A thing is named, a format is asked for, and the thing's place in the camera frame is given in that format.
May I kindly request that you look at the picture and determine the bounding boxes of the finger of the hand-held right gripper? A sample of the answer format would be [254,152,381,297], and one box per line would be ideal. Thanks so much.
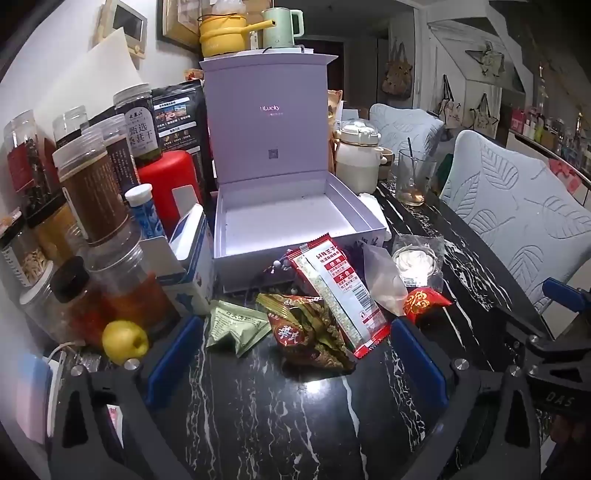
[541,277,591,319]
[492,305,591,372]

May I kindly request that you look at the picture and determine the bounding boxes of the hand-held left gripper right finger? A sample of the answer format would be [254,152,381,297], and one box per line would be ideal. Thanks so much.
[390,316,541,480]

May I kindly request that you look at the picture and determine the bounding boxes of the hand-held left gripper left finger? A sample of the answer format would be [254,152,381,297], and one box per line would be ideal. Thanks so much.
[48,316,206,480]

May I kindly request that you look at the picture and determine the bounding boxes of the red gold-print packet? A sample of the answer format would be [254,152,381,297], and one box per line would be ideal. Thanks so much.
[401,287,453,328]

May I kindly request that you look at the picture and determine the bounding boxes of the green sachet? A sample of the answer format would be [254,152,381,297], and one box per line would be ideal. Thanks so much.
[205,300,272,357]

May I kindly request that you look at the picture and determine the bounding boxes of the translucent white pouch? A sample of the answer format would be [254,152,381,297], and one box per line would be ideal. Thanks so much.
[362,242,409,317]

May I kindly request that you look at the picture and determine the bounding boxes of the clear bag white contents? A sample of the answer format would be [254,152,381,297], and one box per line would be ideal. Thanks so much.
[392,234,446,294]

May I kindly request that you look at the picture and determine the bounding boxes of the red white snack packet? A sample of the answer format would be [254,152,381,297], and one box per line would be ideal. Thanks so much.
[283,232,393,360]

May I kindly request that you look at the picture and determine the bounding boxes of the green brown snack packet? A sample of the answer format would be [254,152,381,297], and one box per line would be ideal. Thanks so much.
[256,292,357,372]

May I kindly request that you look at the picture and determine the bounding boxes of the lavender gift box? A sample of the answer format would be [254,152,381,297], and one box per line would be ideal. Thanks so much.
[199,53,391,296]

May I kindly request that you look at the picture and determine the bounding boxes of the person's right hand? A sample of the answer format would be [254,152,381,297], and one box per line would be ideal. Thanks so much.
[549,415,591,457]

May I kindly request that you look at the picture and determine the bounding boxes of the yellow fruit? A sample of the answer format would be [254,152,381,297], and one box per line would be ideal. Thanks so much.
[102,320,149,365]

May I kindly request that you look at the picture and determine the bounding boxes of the blue white carton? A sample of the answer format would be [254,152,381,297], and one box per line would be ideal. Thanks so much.
[168,203,218,317]

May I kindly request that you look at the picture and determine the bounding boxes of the quilted leaf-pattern chair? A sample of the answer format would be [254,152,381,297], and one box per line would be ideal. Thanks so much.
[369,104,445,158]
[438,130,591,315]

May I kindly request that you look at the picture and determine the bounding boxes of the pink cloth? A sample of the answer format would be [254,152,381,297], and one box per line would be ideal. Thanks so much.
[549,159,583,195]

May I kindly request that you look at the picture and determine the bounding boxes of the pastel pink blue case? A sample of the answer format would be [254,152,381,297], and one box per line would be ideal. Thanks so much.
[14,355,56,444]

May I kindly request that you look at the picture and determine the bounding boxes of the blue tablet tube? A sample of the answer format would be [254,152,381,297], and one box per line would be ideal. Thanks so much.
[124,184,167,241]

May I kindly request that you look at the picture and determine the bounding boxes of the white counter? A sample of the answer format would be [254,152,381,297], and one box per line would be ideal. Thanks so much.
[505,129,591,195]

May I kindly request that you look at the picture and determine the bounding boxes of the white tissue paper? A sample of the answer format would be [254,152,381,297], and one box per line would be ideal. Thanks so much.
[358,193,391,227]

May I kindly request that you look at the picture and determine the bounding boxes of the row of cosmetic bottles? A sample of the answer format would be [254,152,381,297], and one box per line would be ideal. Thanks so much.
[510,65,591,158]

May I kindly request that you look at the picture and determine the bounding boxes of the glass mug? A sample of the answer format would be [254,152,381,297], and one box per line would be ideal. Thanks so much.
[397,150,437,207]

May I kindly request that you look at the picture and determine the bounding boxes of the red canister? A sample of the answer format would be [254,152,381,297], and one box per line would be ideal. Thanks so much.
[137,150,204,232]

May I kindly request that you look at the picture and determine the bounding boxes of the group of clear food jars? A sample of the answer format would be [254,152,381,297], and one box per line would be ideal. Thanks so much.
[0,84,180,349]

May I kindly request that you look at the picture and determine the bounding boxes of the canvas tote bag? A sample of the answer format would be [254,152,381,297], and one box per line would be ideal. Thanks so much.
[438,74,465,127]
[464,92,502,132]

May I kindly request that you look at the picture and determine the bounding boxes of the brown bowl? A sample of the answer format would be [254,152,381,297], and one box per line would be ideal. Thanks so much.
[379,147,396,181]

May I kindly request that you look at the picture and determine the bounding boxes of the dark straw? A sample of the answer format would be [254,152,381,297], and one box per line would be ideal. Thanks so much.
[406,137,419,190]

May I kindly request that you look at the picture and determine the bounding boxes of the white ceramic lidded jar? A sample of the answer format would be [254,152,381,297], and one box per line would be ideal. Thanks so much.
[335,119,391,195]

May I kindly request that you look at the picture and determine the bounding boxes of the black coffee bag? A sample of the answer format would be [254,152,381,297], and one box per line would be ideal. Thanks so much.
[152,79,214,195]

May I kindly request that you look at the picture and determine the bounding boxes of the star-shaped canvas bag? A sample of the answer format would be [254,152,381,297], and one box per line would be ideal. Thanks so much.
[466,41,506,77]

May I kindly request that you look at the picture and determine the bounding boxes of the orange snack bag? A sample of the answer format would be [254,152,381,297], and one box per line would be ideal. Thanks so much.
[327,90,345,174]

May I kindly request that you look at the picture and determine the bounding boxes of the brown tote bag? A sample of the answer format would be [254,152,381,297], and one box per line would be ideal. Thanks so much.
[381,41,414,100]

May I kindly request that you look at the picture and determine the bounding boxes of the white paper sheet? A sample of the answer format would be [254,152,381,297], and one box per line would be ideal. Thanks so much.
[55,28,144,121]

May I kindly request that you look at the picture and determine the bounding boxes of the dark wooden door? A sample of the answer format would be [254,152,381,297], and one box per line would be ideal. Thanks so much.
[307,34,345,88]

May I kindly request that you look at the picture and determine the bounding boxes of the yellow pot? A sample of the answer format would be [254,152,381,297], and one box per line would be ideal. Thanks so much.
[198,13,259,58]

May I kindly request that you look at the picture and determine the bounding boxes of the green kettle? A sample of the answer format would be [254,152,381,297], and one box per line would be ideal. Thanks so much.
[261,7,305,49]

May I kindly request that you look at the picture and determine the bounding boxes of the white plastic bag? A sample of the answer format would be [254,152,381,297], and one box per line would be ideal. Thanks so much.
[210,0,247,17]

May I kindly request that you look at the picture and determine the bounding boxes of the white charger cable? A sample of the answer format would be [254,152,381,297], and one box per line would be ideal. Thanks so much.
[44,340,88,365]

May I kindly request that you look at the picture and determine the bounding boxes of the gold picture frame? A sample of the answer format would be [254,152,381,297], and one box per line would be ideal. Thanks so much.
[157,0,204,51]

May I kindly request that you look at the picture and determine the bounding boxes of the wall intercom screen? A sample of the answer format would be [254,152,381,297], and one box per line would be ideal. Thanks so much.
[99,0,148,58]

